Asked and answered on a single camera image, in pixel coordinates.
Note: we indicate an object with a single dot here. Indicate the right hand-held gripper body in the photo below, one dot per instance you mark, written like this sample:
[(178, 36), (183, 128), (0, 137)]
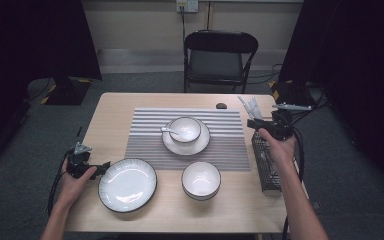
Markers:
[(281, 128)]

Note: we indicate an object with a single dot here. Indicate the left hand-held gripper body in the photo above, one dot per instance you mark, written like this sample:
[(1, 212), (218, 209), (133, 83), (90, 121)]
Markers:
[(80, 165)]

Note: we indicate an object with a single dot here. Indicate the bundle of white chopsticks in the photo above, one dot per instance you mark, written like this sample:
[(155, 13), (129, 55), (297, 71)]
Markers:
[(251, 106)]

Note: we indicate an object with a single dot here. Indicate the white bowl black rim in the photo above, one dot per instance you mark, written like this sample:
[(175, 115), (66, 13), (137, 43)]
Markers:
[(201, 180), (185, 130)]

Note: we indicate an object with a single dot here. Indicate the white plate black rim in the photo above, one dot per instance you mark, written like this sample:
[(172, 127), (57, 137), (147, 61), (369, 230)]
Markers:
[(127, 185), (186, 149)]

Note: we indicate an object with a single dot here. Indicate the person's right hand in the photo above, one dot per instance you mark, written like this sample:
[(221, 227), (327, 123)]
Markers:
[(283, 151)]

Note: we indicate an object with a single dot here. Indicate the person's left hand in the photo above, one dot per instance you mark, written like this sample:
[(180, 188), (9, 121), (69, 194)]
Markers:
[(70, 191)]

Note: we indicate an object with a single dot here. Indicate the small black floor strip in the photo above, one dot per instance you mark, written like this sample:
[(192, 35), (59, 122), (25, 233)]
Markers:
[(79, 131)]

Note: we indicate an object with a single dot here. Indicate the black stand base striped tape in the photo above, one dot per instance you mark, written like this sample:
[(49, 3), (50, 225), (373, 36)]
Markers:
[(290, 93), (66, 93)]

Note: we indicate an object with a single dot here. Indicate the dark round table grommet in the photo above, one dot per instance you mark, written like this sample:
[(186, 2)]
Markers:
[(221, 106)]

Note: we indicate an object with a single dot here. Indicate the grey striped placemat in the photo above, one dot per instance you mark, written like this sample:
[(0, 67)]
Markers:
[(146, 133)]

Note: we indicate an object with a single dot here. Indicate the black folding chair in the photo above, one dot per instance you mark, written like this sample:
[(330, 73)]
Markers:
[(216, 63)]

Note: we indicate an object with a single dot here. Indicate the grey tape strip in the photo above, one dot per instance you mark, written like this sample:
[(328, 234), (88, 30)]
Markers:
[(316, 205)]

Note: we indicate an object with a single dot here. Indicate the black curtain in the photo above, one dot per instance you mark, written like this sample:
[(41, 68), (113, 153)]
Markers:
[(356, 66), (30, 40)]

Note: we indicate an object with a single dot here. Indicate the thin vertical wall conduit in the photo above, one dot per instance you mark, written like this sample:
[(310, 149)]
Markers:
[(208, 16)]

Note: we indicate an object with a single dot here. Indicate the white wall socket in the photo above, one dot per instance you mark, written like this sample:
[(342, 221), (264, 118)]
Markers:
[(187, 5)]

